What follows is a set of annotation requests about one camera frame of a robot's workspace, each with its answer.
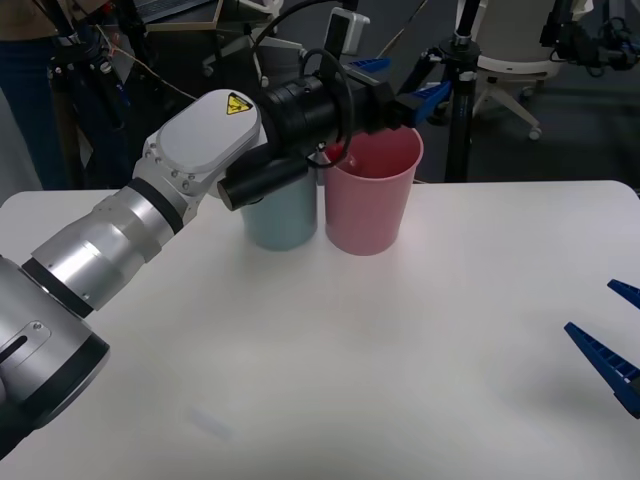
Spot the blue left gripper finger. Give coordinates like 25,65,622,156
347,58,392,74
393,79,454,127

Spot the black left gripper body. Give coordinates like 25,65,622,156
343,67,402,137

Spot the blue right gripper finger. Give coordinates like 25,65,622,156
563,321,640,419
606,278,640,307

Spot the clear bottle with red cap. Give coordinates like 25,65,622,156
324,142,359,169

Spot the black tripod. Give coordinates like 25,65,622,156
397,0,484,184
47,0,132,191

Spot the white office chair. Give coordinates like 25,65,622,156
474,0,562,142

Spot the pink plastic bin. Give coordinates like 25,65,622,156
319,127,425,257

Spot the pale blue plastic bin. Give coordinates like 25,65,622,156
238,172,319,252

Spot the person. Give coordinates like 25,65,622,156
0,0,67,191

